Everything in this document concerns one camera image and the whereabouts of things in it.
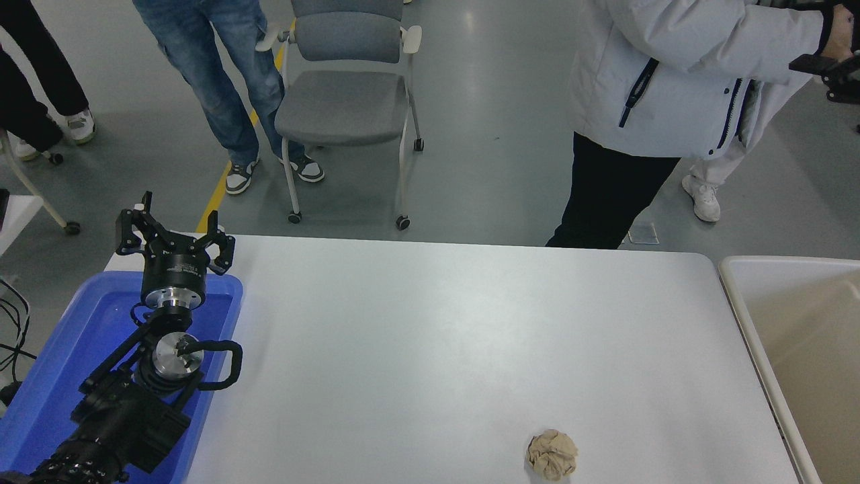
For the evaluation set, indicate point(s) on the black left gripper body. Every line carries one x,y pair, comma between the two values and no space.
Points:
173,271

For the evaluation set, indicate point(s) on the grey office chair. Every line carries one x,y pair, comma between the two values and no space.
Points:
342,107

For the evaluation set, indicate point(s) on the black camera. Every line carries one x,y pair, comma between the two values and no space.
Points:
836,77

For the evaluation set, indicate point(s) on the grey floor plate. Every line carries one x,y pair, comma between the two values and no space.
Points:
643,234

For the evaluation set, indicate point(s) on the person's hand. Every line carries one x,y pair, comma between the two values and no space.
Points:
840,33

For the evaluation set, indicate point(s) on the white-framed wheeled chair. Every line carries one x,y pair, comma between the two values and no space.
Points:
37,195

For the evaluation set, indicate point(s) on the white side table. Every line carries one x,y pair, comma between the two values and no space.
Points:
17,215

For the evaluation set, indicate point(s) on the blue plastic tray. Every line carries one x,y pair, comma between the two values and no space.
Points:
67,336

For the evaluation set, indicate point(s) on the person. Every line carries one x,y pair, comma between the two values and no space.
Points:
40,60
709,191
672,81
215,81

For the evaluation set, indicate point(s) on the crumpled tan paper ball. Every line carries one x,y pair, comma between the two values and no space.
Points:
552,455

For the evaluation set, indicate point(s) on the large pale bin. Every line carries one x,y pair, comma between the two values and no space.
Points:
799,336

